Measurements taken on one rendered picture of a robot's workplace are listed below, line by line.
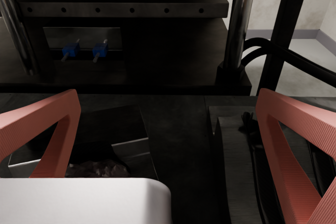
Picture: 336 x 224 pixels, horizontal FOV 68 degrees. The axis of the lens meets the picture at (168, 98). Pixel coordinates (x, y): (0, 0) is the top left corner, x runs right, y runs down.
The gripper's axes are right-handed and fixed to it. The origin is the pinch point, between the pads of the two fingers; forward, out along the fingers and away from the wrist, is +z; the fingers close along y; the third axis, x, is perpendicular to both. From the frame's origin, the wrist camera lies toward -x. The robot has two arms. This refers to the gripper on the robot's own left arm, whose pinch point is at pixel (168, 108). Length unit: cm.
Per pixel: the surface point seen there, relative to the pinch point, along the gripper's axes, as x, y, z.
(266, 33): 107, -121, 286
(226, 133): 25.9, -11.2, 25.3
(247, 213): 31.3, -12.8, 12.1
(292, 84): 116, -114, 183
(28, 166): 29.3, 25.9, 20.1
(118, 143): 28.3, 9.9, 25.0
